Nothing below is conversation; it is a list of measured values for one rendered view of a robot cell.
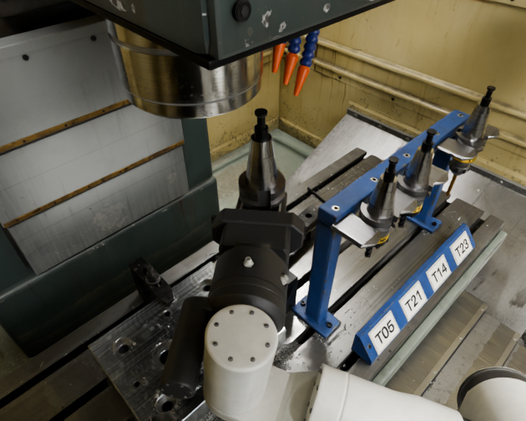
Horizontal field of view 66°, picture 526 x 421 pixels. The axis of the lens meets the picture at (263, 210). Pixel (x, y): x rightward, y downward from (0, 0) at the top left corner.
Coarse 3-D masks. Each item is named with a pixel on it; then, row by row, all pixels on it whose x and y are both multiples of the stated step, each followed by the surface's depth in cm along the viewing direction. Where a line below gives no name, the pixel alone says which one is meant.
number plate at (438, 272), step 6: (438, 258) 94; (444, 258) 95; (438, 264) 94; (444, 264) 95; (432, 270) 92; (438, 270) 93; (444, 270) 95; (432, 276) 92; (438, 276) 93; (444, 276) 94; (432, 282) 92; (438, 282) 93; (432, 288) 92
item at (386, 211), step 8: (384, 184) 62; (392, 184) 62; (376, 192) 64; (384, 192) 62; (392, 192) 62; (376, 200) 64; (384, 200) 63; (392, 200) 64; (368, 208) 66; (376, 208) 65; (384, 208) 64; (392, 208) 65; (376, 216) 65; (384, 216) 65
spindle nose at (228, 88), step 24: (120, 48) 39; (144, 48) 37; (120, 72) 41; (144, 72) 38; (168, 72) 38; (192, 72) 38; (216, 72) 39; (240, 72) 40; (144, 96) 41; (168, 96) 40; (192, 96) 40; (216, 96) 40; (240, 96) 42
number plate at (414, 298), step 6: (414, 288) 88; (420, 288) 89; (408, 294) 87; (414, 294) 88; (420, 294) 89; (402, 300) 86; (408, 300) 87; (414, 300) 88; (420, 300) 89; (426, 300) 90; (402, 306) 86; (408, 306) 87; (414, 306) 88; (420, 306) 89; (408, 312) 87; (414, 312) 88; (408, 318) 86
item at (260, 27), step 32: (96, 0) 28; (128, 0) 24; (160, 0) 22; (192, 0) 20; (224, 0) 20; (256, 0) 21; (288, 0) 23; (320, 0) 25; (352, 0) 27; (384, 0) 31; (160, 32) 24; (192, 32) 21; (224, 32) 21; (256, 32) 23; (288, 32) 24; (224, 64) 23
